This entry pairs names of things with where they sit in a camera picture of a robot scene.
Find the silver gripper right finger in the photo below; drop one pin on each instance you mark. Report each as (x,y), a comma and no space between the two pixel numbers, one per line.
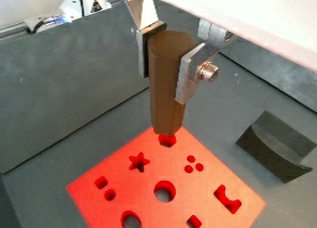
(195,66)

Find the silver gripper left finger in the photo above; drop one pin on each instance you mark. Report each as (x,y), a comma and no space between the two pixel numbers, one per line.
(146,26)

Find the brown hexagonal peg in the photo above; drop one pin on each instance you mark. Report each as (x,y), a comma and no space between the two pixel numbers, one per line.
(166,48)

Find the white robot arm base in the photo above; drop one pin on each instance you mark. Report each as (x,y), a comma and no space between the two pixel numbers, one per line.
(71,10)

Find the dark grey curved holder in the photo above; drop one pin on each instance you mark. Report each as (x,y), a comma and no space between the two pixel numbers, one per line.
(277,146)

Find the red shape-sorter block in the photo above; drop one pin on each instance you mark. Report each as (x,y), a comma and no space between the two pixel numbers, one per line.
(166,187)

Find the aluminium frame rail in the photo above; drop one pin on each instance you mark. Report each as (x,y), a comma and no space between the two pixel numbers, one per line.
(13,31)

